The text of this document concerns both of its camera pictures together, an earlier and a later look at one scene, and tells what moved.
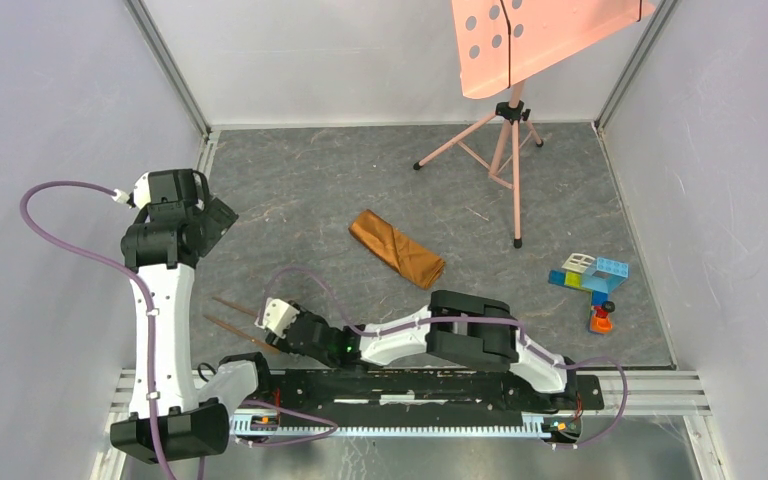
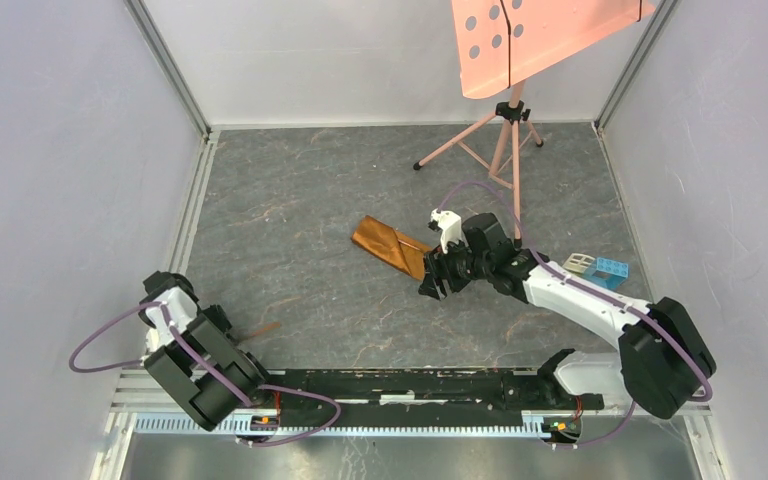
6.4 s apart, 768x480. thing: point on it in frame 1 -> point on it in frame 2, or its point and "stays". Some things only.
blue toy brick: [599, 277] stays
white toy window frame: [578, 262] stays
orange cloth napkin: [413, 262] stays
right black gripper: [304, 314] -> [437, 265]
